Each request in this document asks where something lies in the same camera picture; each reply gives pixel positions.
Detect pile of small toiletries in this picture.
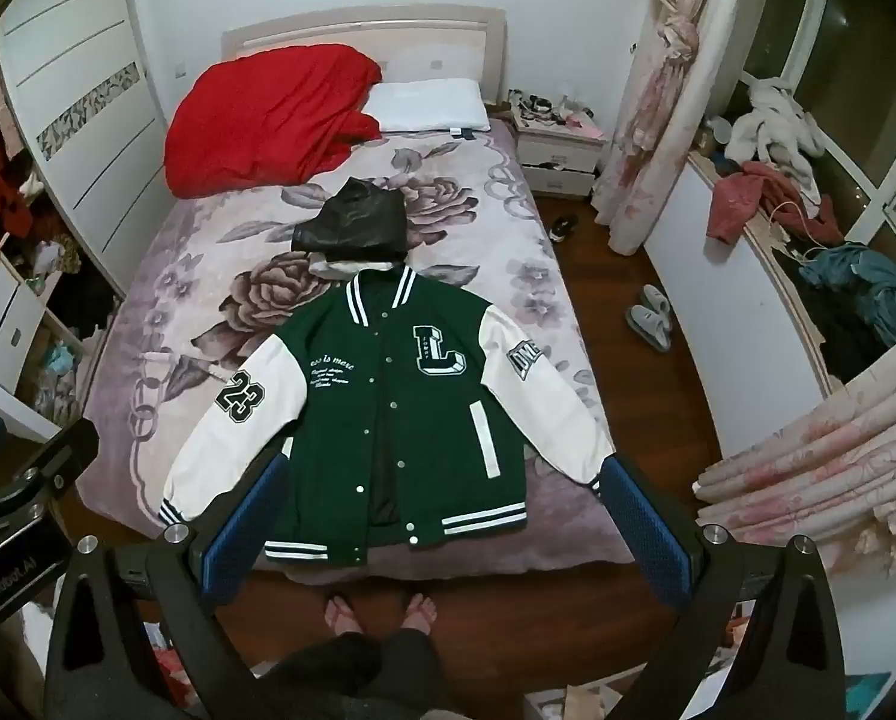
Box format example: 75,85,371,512
508,88,599,128

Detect loose pink floral curtain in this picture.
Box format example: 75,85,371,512
691,367,896,578

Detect pale bed headboard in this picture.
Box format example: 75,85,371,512
221,6,509,117

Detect person's right foot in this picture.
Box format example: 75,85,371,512
403,591,438,628

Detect black garment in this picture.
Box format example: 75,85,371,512
781,247,896,383

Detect green white varsity jacket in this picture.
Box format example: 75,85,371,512
158,264,618,567

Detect person's foot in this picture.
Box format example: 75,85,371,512
403,591,438,628
323,592,359,635

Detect white nightstand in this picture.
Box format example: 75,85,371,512
514,109,610,197

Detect floral pink blanket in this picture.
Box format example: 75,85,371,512
76,116,636,567

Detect white clothing pile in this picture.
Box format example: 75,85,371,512
725,79,824,188

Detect tied pink floral curtain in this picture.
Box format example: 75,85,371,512
594,0,726,256

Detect teal garment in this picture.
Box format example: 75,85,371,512
796,242,896,331

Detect white pillow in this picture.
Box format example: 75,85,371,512
361,79,492,134

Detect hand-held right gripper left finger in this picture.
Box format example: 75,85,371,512
43,452,291,720

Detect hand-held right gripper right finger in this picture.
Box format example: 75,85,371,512
600,456,848,720

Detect person's left foot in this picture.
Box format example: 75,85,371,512
323,592,359,635

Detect person's legs in dark pants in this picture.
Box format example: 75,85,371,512
256,619,456,720

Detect white wardrobe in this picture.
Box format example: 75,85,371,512
0,0,171,301

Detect white drawer unit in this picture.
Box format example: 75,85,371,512
0,255,66,443

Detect red quilt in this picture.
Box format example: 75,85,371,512
164,45,383,200

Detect pink red garment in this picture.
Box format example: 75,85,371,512
706,160,843,245

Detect black leather jacket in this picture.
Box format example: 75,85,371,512
292,178,406,263

